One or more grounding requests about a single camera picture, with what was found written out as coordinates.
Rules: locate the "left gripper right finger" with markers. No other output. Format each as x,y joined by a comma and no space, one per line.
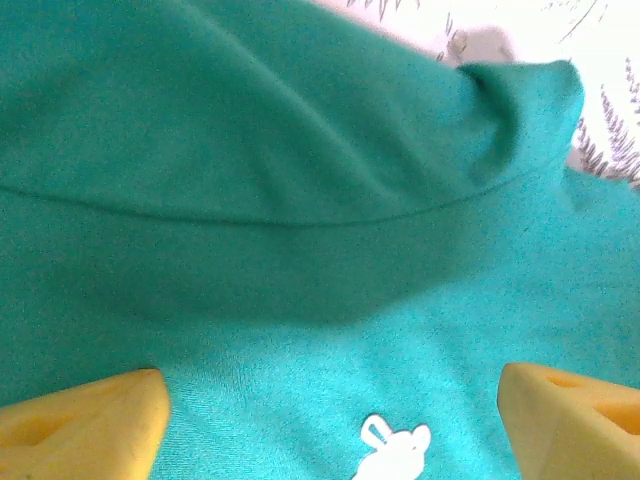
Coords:
575,430

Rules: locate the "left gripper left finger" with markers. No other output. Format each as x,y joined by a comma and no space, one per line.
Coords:
75,430

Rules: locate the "floral table cloth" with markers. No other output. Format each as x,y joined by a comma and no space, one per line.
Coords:
550,30

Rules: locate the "teal green t-shirt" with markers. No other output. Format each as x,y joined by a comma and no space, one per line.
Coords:
250,150

